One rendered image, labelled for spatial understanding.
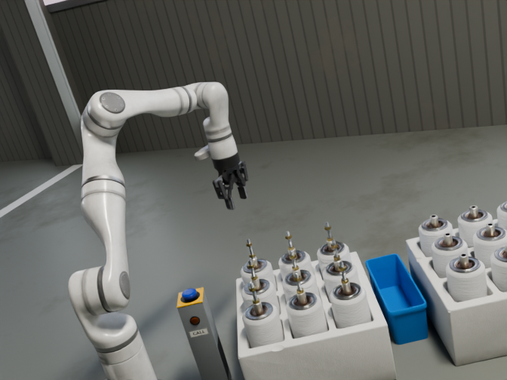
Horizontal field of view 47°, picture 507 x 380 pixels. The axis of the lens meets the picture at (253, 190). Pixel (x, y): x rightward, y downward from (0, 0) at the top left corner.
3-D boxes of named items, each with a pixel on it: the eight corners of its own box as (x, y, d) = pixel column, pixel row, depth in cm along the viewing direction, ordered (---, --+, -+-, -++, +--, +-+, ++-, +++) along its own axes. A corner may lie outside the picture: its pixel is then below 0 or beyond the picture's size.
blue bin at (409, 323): (433, 338, 165) (428, 304, 161) (394, 347, 166) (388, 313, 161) (402, 283, 193) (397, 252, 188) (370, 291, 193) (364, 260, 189)
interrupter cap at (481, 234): (511, 237, 157) (511, 235, 157) (483, 244, 158) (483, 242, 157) (499, 225, 164) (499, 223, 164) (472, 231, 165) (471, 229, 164)
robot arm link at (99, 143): (78, 109, 138) (75, 203, 126) (90, 85, 132) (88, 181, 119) (115, 118, 143) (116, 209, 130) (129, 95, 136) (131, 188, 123)
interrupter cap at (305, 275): (315, 280, 161) (314, 278, 161) (290, 289, 160) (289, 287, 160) (305, 268, 168) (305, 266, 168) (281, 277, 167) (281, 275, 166)
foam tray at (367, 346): (397, 379, 154) (387, 324, 147) (253, 410, 156) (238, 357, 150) (365, 298, 190) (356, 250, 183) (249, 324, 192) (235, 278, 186)
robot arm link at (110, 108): (179, 74, 146) (166, 94, 152) (85, 87, 128) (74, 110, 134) (198, 103, 144) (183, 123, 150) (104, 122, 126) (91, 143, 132)
